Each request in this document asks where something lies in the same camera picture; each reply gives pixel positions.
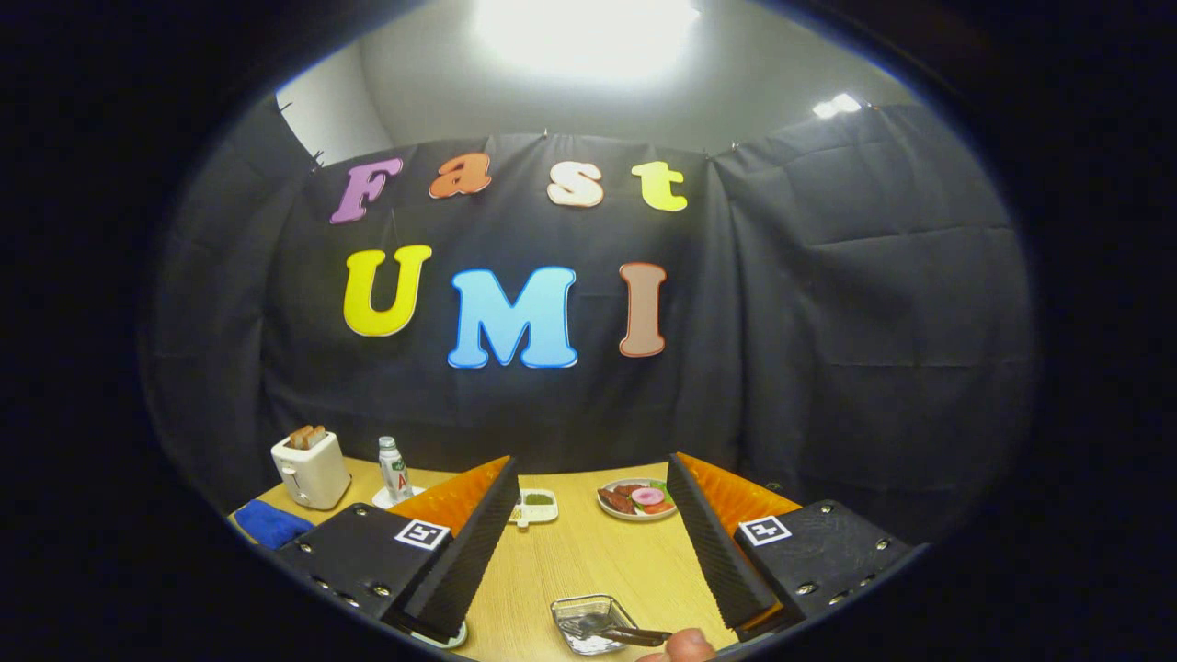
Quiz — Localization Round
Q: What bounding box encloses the white toaster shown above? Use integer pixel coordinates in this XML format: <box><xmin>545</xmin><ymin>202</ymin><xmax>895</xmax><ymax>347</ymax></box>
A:
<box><xmin>270</xmin><ymin>430</ymin><xmax>352</xmax><ymax>511</ymax></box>

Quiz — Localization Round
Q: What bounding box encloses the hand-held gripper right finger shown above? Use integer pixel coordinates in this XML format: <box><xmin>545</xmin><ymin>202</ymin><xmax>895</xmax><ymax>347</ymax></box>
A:
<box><xmin>666</xmin><ymin>451</ymin><xmax>916</xmax><ymax>637</ymax></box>

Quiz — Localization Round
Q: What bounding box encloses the small clear plastic bottle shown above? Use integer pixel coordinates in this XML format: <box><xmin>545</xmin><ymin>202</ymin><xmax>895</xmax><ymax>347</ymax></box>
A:
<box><xmin>378</xmin><ymin>436</ymin><xmax>413</xmax><ymax>503</ymax></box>

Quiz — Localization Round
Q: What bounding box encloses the pale green plate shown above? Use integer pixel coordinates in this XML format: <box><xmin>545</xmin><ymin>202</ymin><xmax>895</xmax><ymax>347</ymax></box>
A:
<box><xmin>409</xmin><ymin>622</ymin><xmax>470</xmax><ymax>650</ymax></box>

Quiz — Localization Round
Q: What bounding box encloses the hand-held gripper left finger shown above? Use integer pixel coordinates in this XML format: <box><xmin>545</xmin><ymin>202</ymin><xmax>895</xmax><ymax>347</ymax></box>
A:
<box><xmin>274</xmin><ymin>455</ymin><xmax>521</xmax><ymax>645</ymax></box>

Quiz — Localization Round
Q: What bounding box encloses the metal fork with brown handle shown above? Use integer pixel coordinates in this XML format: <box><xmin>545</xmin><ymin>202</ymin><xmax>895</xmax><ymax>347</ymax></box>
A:
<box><xmin>561</xmin><ymin>614</ymin><xmax>674</xmax><ymax>648</ymax></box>

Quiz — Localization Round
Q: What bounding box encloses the white divided condiment tray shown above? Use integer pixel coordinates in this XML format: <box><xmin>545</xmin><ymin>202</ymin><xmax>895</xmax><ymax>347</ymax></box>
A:
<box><xmin>509</xmin><ymin>489</ymin><xmax>560</xmax><ymax>531</ymax></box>

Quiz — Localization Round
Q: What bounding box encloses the plate of toy food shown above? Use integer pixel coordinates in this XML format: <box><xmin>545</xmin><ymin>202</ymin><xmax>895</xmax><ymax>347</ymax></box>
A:
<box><xmin>597</xmin><ymin>478</ymin><xmax>680</xmax><ymax>523</ymax></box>

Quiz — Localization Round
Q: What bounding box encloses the metal wire basket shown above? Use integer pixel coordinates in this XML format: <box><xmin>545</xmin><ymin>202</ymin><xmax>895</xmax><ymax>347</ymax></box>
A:
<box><xmin>550</xmin><ymin>594</ymin><xmax>677</xmax><ymax>656</ymax></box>

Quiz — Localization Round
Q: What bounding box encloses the blue towel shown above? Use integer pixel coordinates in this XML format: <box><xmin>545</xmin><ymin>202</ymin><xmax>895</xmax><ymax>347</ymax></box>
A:
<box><xmin>234</xmin><ymin>499</ymin><xmax>315</xmax><ymax>551</ymax></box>

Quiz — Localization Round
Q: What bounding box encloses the large ceiling light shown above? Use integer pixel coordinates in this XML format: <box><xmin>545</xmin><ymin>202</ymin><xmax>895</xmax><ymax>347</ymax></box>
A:
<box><xmin>474</xmin><ymin>0</ymin><xmax>700</xmax><ymax>79</ymax></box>

